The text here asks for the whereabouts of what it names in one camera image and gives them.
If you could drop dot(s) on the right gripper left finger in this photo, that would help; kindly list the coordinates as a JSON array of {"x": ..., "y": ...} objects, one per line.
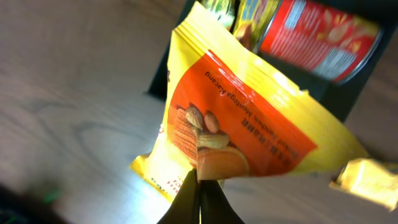
[{"x": 185, "y": 208}]

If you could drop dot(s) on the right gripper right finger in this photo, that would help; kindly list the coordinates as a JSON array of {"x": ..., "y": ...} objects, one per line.
[{"x": 214, "y": 206}]

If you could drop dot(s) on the yellow orange snack packet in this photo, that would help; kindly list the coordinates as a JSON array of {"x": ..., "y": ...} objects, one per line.
[{"x": 228, "y": 113}]

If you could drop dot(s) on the plain yellow snack packet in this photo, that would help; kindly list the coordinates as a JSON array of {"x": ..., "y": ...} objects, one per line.
[{"x": 370, "y": 180}]

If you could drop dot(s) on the dark green box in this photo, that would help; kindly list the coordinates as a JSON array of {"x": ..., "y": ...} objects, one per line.
[{"x": 338, "y": 98}]

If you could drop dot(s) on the green orange snack packet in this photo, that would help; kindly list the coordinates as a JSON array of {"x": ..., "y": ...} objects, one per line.
[{"x": 222, "y": 10}]

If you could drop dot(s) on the red chips can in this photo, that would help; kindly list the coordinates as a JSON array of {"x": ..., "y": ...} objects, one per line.
[{"x": 332, "y": 44}]

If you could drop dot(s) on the yellow brown snack packet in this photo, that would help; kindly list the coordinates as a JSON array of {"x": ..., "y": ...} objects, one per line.
[{"x": 252, "y": 20}]

